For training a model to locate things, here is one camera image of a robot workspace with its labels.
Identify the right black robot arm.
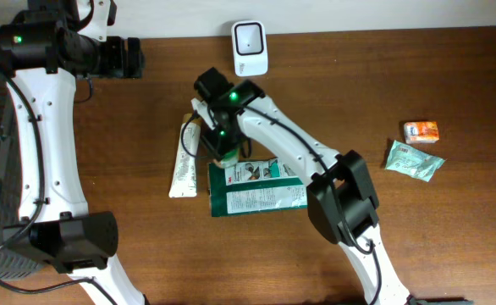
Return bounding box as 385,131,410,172
191,68,414,305

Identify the light teal wipe sachet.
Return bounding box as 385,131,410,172
385,141,445,182

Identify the white barcode scanner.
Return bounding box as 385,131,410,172
231,20,268,77

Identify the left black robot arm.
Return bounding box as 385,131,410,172
0,1,146,304

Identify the left black camera cable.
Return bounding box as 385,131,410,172
0,71,120,305

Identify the green lid small jar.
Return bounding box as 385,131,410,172
213,148,240,169

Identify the green white wipes packet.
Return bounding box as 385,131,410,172
207,158,307,217

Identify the orange small tissue pack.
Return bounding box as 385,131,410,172
404,121,439,144

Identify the white printed tube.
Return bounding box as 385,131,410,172
168,114,201,198

